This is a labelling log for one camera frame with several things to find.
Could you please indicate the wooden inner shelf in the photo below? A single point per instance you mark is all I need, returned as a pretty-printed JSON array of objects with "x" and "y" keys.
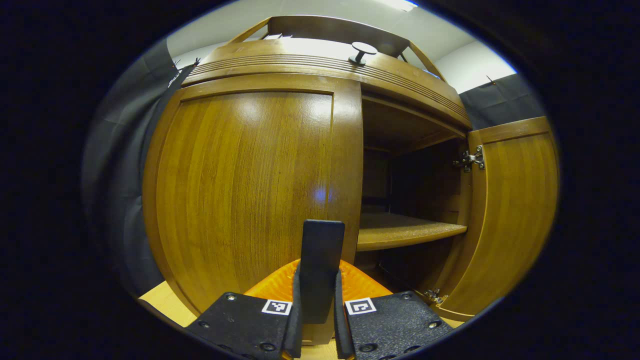
[{"x": 400, "y": 232}]

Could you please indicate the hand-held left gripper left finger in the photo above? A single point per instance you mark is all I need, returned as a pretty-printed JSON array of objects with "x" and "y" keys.
[{"x": 295, "y": 330}]

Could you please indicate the black round drawer knob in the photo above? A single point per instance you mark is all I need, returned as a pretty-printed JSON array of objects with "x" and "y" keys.
[{"x": 362, "y": 50}]

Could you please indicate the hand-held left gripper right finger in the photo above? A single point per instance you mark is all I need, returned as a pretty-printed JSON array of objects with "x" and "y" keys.
[{"x": 341, "y": 330}]

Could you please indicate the wooden drawer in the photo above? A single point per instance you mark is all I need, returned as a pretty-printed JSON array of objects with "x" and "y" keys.
[{"x": 250, "y": 57}]

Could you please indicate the black backdrop cloth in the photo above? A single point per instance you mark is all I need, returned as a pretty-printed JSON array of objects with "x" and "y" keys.
[{"x": 115, "y": 165}]

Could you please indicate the metal door hinge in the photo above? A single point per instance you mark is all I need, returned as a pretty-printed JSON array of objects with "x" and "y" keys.
[
  {"x": 435, "y": 296},
  {"x": 470, "y": 160}
]

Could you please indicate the wooden shoe cabinet door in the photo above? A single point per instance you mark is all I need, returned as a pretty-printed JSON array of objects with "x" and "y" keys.
[
  {"x": 515, "y": 215},
  {"x": 240, "y": 190}
]

